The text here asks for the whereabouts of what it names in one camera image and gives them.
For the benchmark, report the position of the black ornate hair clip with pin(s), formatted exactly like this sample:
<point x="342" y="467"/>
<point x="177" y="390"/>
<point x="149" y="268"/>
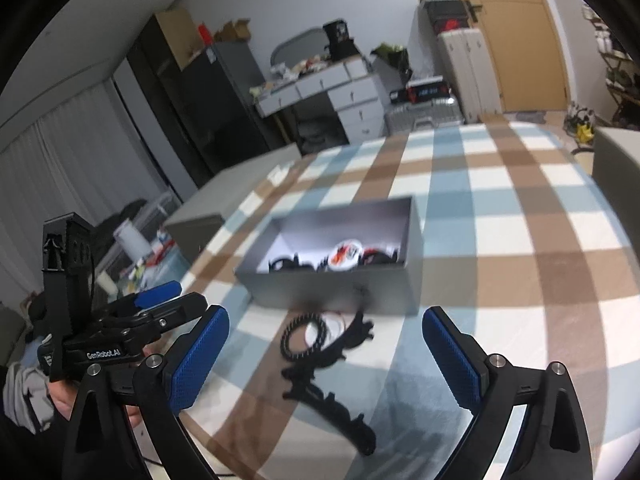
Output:
<point x="355" y="335"/>

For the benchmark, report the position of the rows of racked shoes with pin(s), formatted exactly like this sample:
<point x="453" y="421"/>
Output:
<point x="605" y="40"/>

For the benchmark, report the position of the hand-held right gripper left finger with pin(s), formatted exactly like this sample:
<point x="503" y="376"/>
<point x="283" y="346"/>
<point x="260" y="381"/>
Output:
<point x="200" y="355"/>

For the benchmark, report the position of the open cardboard box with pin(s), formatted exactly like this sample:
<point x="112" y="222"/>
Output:
<point x="234" y="31"/>

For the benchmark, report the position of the pile of desk clutter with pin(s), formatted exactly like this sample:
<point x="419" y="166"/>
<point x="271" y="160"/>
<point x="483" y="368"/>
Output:
<point x="295" y="72"/>

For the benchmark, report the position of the grey box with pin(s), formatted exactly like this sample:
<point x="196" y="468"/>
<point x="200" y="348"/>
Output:
<point x="350" y="287"/>

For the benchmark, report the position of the dark refrigerator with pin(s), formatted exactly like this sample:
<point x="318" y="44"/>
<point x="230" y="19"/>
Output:
<point x="235" y="105"/>

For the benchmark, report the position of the person's left hand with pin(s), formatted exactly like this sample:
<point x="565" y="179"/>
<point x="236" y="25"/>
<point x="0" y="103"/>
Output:
<point x="62" y="397"/>

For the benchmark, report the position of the black red flat box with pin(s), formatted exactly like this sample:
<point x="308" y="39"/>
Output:
<point x="422" y="91"/>

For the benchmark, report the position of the wooden door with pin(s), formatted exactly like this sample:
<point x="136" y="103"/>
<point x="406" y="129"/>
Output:
<point x="515" y="40"/>

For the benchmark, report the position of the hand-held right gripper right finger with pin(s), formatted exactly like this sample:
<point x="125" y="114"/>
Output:
<point x="450" y="355"/>

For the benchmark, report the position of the long black hair clip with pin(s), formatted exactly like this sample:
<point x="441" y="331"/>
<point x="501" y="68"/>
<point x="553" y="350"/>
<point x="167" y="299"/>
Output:
<point x="340" y="410"/>

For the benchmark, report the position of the black hair claw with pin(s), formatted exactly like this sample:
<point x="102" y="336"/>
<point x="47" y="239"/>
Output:
<point x="290" y="263"/>

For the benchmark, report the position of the dark grey chair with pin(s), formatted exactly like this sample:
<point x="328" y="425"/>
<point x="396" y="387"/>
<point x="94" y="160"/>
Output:
<point x="120" y="217"/>

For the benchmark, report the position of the plaid tablecloth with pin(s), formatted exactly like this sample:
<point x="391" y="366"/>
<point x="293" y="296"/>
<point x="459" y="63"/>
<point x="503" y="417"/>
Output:
<point x="500" y="240"/>

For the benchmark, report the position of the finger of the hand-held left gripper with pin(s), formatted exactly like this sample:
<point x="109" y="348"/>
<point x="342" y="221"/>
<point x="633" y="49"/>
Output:
<point x="182" y="307"/>
<point x="160" y="293"/>

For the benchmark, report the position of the white desk with drawers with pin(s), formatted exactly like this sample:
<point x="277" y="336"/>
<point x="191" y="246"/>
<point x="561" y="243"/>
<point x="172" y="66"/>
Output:
<point x="345" y="95"/>

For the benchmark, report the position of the cream storage cabinet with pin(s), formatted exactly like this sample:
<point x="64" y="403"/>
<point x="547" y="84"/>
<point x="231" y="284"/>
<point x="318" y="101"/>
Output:
<point x="470" y="75"/>

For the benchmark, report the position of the black red shoe box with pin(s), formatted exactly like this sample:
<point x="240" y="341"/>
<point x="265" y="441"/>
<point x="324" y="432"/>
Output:
<point x="452" y="25"/>

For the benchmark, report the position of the red container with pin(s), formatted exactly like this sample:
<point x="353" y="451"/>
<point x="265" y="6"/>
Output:
<point x="205" y="33"/>

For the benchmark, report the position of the black paper bag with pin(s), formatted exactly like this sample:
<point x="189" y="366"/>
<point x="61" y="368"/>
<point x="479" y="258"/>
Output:
<point x="340" y="37"/>

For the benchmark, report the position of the wooden shoe rack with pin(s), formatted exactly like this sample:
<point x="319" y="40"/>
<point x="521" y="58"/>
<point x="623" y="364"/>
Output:
<point x="622" y="67"/>

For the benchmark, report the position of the grey cloth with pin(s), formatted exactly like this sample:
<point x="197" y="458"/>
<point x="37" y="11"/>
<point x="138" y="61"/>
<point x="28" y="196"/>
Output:
<point x="27" y="400"/>

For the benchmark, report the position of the cardboard sheet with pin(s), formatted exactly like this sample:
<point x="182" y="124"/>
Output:
<point x="176" y="37"/>

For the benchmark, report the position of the grey arched board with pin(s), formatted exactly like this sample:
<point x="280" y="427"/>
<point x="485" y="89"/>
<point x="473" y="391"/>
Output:
<point x="297" y="47"/>

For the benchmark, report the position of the silver suitcase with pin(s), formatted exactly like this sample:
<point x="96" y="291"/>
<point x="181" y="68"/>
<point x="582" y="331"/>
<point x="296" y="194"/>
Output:
<point x="425" y="116"/>

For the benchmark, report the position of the red white hair ornament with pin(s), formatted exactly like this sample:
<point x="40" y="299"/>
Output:
<point x="380" y="256"/>

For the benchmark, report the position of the white cylinder appliance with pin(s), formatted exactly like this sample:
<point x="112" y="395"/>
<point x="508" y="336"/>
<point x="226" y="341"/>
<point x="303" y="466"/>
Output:
<point x="132" y="240"/>

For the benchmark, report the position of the white curtain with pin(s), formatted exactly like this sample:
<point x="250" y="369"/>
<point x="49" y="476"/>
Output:
<point x="60" y="175"/>

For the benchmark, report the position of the dark wardrobe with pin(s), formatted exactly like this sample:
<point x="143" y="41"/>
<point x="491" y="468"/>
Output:
<point x="160" y="95"/>

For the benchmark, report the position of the pile of loose shoes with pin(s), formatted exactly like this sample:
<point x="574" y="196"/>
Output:
<point x="582" y="122"/>

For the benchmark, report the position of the side table clutter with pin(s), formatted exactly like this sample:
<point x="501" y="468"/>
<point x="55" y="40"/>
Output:
<point x="150" y="265"/>

